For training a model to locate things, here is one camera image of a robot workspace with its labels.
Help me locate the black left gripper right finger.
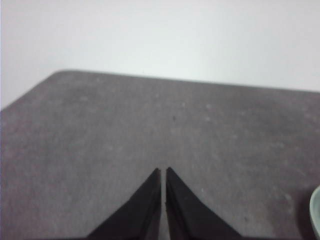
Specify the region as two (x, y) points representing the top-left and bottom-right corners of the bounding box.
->
(165, 166), (243, 240)

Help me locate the green plate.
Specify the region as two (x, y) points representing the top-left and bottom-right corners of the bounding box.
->
(309, 186), (320, 232)

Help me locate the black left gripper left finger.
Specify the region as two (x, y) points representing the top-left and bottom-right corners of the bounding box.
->
(86, 167), (162, 240)

